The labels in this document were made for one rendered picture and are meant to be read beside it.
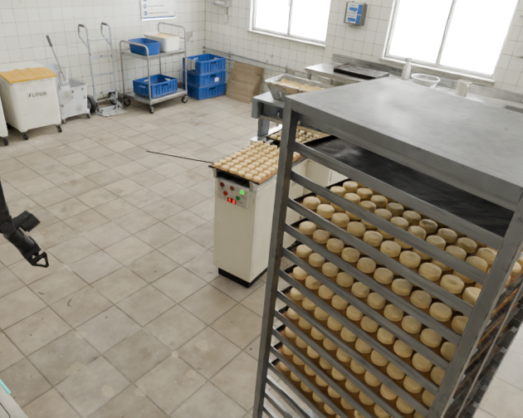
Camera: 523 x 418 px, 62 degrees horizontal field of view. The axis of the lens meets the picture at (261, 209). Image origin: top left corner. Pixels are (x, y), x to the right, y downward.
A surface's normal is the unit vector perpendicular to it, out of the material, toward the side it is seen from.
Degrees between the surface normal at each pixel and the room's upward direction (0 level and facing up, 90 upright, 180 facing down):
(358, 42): 90
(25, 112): 92
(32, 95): 92
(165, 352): 0
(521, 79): 90
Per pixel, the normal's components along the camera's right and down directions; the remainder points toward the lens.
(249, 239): -0.54, 0.40
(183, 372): 0.07, -0.86
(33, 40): 0.77, 0.37
